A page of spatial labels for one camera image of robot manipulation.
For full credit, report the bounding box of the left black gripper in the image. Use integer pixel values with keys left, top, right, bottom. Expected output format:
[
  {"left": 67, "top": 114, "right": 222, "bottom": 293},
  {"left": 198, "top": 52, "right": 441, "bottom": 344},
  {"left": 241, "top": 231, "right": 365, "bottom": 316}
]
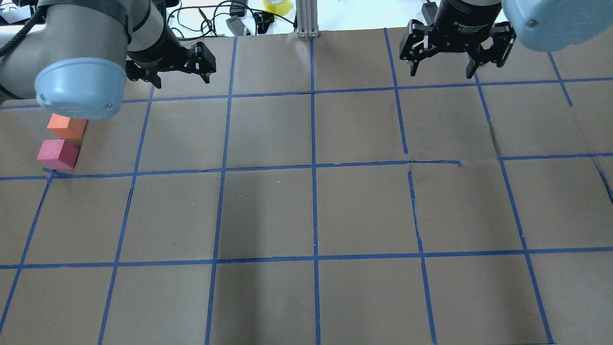
[{"left": 125, "top": 24, "right": 216, "bottom": 88}]

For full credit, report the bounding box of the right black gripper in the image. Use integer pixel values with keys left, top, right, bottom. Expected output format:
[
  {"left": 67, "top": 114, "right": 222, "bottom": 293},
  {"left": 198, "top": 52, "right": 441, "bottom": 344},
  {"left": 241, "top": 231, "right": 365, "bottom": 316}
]
[{"left": 400, "top": 0, "right": 516, "bottom": 79}]

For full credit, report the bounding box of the orange foam cube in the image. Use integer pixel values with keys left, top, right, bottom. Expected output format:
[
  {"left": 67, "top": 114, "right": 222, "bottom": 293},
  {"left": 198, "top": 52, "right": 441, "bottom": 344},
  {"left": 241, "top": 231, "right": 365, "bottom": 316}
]
[{"left": 47, "top": 113, "right": 88, "bottom": 139}]

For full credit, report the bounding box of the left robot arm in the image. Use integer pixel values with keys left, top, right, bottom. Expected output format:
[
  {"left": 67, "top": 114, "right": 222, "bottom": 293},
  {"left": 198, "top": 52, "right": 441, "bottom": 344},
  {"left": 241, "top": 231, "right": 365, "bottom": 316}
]
[{"left": 0, "top": 0, "right": 216, "bottom": 120}]

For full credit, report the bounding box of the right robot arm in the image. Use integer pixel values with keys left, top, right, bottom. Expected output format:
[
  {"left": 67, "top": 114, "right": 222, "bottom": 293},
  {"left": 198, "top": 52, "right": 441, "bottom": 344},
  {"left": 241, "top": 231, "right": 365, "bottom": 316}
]
[{"left": 399, "top": 0, "right": 613, "bottom": 79}]

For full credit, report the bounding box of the black power adapter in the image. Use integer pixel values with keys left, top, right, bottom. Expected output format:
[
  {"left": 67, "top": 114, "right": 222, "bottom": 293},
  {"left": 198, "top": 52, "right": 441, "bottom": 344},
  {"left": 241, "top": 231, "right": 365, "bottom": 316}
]
[{"left": 226, "top": 16, "right": 251, "bottom": 36}]

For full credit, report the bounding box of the yellow tape roll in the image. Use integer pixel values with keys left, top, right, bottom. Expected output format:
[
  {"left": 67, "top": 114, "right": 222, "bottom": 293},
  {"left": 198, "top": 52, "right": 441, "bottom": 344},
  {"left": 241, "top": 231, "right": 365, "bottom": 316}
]
[{"left": 262, "top": 0, "right": 292, "bottom": 16}]

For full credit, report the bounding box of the pink foam cube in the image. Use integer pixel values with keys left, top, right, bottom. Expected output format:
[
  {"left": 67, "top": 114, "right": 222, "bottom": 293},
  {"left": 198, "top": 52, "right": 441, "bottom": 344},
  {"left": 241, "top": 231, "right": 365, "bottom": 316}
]
[{"left": 36, "top": 139, "right": 79, "bottom": 170}]

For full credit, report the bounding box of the aluminium frame post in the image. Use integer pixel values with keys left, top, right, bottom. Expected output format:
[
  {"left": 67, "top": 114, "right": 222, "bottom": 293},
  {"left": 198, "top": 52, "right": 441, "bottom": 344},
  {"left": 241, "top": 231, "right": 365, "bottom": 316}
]
[{"left": 295, "top": 0, "right": 320, "bottom": 38}]

